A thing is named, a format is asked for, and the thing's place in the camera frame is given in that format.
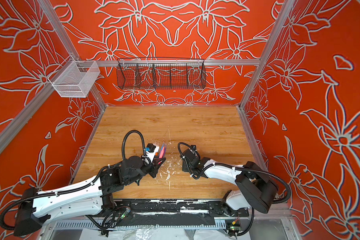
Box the pink marker pen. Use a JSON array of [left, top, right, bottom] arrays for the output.
[[156, 142, 167, 166]]

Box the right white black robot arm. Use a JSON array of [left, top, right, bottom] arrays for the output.
[[178, 142, 292, 214]]

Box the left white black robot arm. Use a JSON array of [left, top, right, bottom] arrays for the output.
[[0, 130, 166, 237]]

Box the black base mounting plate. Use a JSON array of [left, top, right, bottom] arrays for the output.
[[115, 199, 238, 217]]

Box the grey slotted cable duct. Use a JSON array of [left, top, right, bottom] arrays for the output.
[[53, 220, 227, 231]]

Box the black wire wall basket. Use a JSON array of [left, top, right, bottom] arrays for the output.
[[116, 57, 207, 90]]

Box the white mesh wall basket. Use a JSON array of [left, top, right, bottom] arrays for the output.
[[48, 61, 100, 98]]

